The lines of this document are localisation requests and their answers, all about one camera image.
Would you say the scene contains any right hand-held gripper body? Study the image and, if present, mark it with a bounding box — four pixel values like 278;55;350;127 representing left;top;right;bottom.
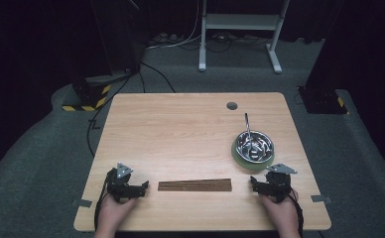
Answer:
263;163;299;203

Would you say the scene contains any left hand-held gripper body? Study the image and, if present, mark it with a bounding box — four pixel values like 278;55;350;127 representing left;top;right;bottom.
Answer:
105;162;139;203

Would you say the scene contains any steel bowl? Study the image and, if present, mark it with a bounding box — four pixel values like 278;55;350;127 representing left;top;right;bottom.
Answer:
235;130;275;164

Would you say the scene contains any row of dark chopsticks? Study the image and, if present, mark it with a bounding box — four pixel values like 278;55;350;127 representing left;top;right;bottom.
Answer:
157;178;233;192

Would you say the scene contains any person's left hand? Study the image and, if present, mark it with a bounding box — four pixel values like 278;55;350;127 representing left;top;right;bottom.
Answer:
95;193;139;234

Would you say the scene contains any person's right hand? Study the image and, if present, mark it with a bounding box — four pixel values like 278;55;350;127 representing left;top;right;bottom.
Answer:
259;189;302;234

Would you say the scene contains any grey tape piece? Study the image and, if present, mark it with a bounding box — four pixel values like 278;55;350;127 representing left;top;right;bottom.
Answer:
71;198;93;209
311;194;333;205

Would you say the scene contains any steel spoon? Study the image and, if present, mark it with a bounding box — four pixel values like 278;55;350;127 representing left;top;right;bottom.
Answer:
243;112;260;157

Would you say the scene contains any black yellow striped stand base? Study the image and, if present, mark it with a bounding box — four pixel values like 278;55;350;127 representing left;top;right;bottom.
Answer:
62;76;112;113

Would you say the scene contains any black stand base yellow mark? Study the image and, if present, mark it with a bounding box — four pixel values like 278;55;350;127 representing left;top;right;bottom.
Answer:
297;85;349;116

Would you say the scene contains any power strip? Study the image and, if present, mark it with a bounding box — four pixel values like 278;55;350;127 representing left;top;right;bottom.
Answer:
148;32;186;47

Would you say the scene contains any white metal stand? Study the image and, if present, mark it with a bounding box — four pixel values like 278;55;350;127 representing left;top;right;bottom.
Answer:
197;0;291;74

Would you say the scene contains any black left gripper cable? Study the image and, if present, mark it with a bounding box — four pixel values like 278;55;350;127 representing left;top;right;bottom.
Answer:
93;170;113;232

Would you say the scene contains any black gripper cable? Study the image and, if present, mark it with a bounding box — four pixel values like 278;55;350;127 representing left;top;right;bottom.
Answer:
289;187;305;238
93;170;113;232

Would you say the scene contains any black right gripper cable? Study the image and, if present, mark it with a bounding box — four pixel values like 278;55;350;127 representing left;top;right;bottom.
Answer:
289;187;305;238

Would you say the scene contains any long black floor cable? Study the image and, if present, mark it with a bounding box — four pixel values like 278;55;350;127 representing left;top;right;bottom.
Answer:
86;67;139;157

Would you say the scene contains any short black floor cable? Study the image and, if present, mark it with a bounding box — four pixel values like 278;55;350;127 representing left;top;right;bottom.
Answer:
138;60;177;94

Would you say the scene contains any tangle of black cables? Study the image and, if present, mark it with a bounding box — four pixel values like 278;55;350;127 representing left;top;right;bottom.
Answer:
205;32;271;54

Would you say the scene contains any white cable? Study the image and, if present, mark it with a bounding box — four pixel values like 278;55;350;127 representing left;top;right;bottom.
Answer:
145;0;203;51

